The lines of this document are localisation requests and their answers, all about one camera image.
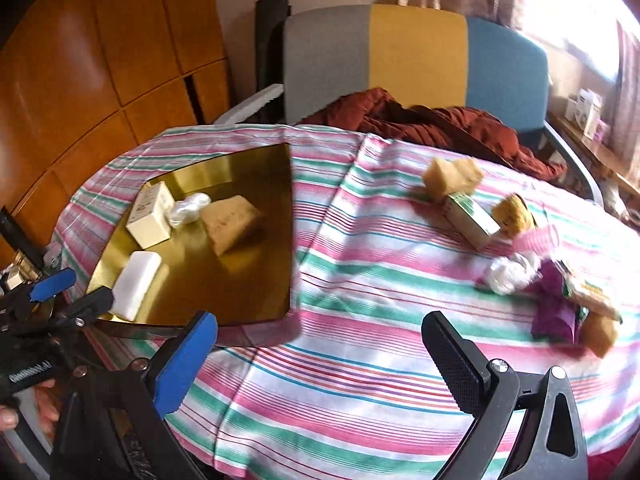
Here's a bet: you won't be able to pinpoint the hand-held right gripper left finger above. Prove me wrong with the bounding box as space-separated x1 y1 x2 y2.
52 311 219 480

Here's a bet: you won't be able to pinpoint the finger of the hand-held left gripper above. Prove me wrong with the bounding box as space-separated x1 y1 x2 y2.
47 287 116 333
27 268 77 307

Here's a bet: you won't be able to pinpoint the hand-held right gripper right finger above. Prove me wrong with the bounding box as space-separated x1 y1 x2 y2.
421 311 588 480

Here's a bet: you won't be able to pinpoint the gold metal tray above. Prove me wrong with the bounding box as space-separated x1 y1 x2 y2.
86 142 301 348

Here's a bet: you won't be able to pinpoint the white plastic wrap ball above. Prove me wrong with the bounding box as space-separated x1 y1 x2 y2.
482 251 542 296
167 192 212 228

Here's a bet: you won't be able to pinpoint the purple plastic item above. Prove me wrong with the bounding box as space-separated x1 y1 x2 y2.
530 260 583 343

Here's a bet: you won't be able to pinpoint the green and white box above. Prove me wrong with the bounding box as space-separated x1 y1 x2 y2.
444 191 501 252

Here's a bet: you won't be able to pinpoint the pink hair roller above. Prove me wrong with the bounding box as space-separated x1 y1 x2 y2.
510 225 560 253

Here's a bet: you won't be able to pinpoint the green yellow snack packet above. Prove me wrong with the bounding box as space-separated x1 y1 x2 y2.
555 259 623 323

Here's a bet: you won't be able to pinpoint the yellow sponge block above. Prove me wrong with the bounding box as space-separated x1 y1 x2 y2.
577 310 621 358
422 156 485 203

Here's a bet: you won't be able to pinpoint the person's left hand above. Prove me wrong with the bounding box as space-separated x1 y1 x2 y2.
0 379 61 436

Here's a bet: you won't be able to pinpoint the flat white box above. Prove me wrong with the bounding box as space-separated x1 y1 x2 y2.
109 251 163 322

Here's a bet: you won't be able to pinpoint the cream cardboard box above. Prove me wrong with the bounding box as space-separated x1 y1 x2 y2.
126 182 176 250

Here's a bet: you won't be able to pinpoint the striped tablecloth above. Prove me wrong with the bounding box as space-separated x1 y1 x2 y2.
52 124 640 480

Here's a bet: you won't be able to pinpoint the brown sponge block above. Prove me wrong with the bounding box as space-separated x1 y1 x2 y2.
492 194 538 238

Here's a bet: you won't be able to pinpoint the wooden wardrobe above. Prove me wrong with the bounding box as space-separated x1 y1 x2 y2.
0 0 233 261

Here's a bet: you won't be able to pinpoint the red-brown garment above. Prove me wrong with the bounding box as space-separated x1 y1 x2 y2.
300 87 568 183

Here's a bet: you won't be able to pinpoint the wooden shelf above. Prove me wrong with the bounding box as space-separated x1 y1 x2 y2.
547 110 640 196

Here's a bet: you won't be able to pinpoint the white foam piece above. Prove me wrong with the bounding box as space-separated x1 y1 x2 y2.
215 82 285 125

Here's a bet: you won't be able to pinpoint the white boxes on shelf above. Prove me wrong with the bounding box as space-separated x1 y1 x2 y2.
565 89 603 138

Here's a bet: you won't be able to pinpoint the grey yellow blue chair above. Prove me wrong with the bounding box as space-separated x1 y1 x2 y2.
282 4 606 206

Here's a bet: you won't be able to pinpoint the black rolled mat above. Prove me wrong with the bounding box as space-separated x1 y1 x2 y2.
255 0 292 126

